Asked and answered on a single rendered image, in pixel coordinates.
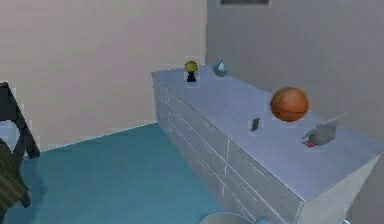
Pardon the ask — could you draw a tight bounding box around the grey chest of drawers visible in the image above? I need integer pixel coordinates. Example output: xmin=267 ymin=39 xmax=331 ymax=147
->
xmin=151 ymin=65 xmax=384 ymax=224

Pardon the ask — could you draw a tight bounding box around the yellow globe on black stand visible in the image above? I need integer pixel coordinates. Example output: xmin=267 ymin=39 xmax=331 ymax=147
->
xmin=184 ymin=60 xmax=200 ymax=83

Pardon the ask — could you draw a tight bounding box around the small black phone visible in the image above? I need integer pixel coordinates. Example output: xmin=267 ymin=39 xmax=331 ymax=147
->
xmin=250 ymin=117 xmax=261 ymax=133

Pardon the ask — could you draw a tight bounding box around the orange basketball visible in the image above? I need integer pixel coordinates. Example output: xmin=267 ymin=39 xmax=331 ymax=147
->
xmin=269 ymin=86 xmax=310 ymax=123

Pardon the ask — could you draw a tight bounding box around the grey open laptop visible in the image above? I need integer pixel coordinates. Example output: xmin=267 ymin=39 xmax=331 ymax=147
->
xmin=301 ymin=113 xmax=347 ymax=149

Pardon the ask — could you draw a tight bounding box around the black chair with striped cloth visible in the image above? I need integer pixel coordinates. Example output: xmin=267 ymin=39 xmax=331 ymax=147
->
xmin=0 ymin=81 xmax=41 ymax=218

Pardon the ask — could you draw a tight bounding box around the framed picture on wall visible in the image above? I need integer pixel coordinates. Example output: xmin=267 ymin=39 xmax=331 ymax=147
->
xmin=220 ymin=0 xmax=270 ymax=6

